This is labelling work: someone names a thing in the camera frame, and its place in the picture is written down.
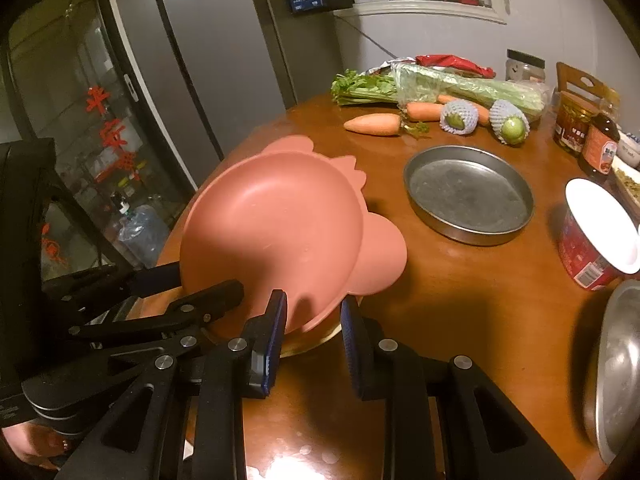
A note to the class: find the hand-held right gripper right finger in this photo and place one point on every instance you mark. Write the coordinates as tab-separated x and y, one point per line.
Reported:
351	350

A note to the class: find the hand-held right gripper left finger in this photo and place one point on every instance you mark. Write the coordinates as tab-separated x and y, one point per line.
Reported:
272	345

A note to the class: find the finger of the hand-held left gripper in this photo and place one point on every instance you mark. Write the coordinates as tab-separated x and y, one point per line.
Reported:
210	297
145	280

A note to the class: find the pink chicken-shaped plate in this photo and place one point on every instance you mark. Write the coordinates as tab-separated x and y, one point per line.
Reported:
270	225
381	255

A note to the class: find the round metal pan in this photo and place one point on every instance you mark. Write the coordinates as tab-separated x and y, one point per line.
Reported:
465	195

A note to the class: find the person's left hand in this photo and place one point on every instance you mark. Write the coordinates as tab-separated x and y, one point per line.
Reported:
30	447

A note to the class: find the large water jug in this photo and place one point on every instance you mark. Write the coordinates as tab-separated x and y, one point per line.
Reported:
142	235

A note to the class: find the red paper decoration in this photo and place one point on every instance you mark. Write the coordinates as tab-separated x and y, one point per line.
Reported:
115	135

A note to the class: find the glass door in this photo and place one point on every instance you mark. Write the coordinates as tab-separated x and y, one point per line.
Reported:
60	85

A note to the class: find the grey refrigerator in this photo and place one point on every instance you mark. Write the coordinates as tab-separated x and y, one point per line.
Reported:
210	85

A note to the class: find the carrot with green top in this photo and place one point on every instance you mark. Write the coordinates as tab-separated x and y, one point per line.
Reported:
372	125

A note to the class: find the orange carrot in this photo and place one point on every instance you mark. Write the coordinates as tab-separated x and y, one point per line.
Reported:
482	112
424	111

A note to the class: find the green fruit in foam net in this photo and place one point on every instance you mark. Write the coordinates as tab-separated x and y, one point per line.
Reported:
457	117
510	122

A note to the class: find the stainless steel bowl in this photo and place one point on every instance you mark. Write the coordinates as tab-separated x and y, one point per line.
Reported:
620	375

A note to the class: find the red instant noodle cup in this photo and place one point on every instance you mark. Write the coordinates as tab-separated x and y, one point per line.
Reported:
595	230

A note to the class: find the celery in plastic bag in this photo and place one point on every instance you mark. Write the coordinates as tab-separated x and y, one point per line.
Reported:
450	85

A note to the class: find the red snack package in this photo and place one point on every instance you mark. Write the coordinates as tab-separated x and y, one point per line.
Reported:
450	62

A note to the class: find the blue box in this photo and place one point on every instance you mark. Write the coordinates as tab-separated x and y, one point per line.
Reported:
304	0

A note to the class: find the chili sauce glass jar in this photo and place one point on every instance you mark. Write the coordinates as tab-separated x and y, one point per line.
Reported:
575	122

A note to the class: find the brown sauce bottle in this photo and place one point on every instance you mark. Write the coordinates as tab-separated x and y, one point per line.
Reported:
599	147

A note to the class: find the white dish of pickled vegetables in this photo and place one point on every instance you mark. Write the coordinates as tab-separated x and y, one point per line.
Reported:
629	180

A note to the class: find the clear jar with black lid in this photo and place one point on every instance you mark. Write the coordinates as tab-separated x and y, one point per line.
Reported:
525	67

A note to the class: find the small patterned ceramic bowl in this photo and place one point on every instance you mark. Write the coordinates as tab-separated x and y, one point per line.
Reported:
629	150

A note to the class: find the wooden chair with cutout back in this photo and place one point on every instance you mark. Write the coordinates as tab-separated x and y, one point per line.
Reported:
567	79

